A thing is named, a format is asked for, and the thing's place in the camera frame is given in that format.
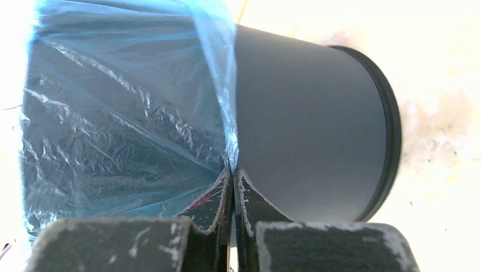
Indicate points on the blue plastic trash bag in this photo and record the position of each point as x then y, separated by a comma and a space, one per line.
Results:
129, 108

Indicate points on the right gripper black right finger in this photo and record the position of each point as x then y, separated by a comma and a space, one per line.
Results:
268, 240

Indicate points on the dark grey trash bin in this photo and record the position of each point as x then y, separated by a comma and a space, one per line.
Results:
319, 131

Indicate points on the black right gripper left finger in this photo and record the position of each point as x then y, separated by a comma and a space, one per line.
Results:
197, 239

